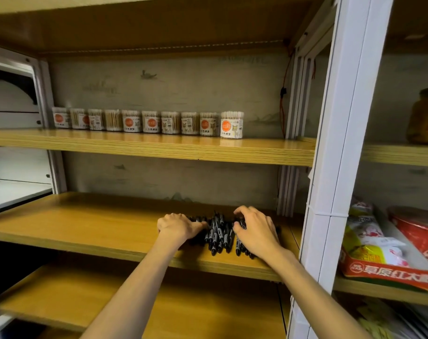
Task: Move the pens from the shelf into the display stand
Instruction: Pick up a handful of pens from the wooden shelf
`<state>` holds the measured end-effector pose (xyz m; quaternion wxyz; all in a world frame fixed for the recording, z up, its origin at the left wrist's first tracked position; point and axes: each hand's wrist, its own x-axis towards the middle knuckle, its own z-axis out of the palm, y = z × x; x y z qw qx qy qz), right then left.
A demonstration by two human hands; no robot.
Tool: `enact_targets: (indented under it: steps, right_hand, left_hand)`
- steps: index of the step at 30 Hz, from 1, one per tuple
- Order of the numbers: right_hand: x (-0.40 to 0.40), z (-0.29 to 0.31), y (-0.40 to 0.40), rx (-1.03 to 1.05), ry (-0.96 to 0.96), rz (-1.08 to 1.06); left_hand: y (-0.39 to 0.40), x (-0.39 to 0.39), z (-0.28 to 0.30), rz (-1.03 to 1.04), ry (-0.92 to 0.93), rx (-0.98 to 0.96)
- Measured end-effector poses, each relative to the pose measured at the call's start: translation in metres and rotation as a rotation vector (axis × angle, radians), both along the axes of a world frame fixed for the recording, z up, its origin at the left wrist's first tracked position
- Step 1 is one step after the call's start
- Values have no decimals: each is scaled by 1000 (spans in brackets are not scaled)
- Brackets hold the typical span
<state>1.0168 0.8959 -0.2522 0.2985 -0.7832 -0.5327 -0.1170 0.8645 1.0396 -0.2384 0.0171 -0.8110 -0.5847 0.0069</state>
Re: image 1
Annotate person's left hand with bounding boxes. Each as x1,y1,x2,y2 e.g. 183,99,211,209
157,213,208,248

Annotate person's right hand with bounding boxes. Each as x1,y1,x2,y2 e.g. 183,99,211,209
233,205,289,260

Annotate pile of black pens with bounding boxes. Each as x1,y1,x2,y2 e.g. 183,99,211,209
185,210,282,260

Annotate person's right forearm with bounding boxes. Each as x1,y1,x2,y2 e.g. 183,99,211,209
266,249,373,339

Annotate person's left forearm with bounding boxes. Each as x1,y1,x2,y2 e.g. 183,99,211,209
79,242,188,339

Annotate wooden shelf board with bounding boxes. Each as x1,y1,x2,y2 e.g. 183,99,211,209
333,274,428,308
0,128,317,168
0,263,290,339
0,0,329,58
0,191,304,283
361,142,428,168

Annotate row of cotton swab jars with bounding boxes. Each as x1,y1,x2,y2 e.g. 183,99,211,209
52,107,244,140

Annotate white yellow snack packet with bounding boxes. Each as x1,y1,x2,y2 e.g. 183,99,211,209
342,198,410,269

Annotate red cardboard display box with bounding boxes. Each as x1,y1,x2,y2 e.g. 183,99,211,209
338,243,428,294

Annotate red instant noodle bowl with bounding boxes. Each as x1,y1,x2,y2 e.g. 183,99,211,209
387,205,428,270

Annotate pale flat packets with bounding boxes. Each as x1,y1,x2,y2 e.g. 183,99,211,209
353,296,428,339

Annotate amber glass jar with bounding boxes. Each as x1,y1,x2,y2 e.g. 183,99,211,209
406,86,428,145

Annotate wide white shelf post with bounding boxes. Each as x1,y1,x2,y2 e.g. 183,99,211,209
287,0,395,339

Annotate white ribbed shelf post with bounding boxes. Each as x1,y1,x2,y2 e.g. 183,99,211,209
277,46,316,217

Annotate slim white shelf post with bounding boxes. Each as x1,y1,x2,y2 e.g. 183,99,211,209
36,59,68,194

